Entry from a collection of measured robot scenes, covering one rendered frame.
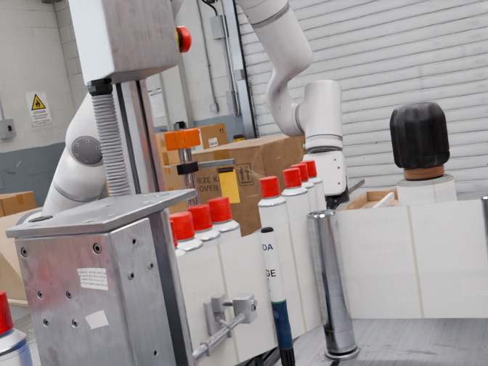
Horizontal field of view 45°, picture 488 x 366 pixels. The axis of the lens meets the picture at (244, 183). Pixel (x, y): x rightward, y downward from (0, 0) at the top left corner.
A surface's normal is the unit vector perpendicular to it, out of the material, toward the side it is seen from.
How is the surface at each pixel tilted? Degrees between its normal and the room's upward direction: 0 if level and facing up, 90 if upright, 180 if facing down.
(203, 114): 90
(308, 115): 73
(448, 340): 0
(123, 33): 90
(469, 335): 0
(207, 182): 90
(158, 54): 90
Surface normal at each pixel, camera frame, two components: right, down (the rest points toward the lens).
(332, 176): -0.40, -0.18
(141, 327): 0.88, -0.09
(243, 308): -0.44, 0.18
